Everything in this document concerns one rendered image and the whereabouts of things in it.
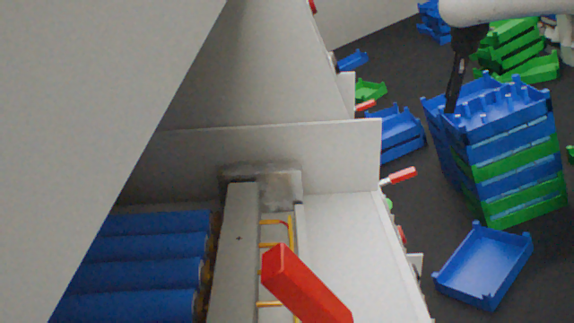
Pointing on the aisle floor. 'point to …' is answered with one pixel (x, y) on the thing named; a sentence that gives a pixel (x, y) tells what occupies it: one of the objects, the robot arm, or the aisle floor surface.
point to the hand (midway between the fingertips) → (450, 97)
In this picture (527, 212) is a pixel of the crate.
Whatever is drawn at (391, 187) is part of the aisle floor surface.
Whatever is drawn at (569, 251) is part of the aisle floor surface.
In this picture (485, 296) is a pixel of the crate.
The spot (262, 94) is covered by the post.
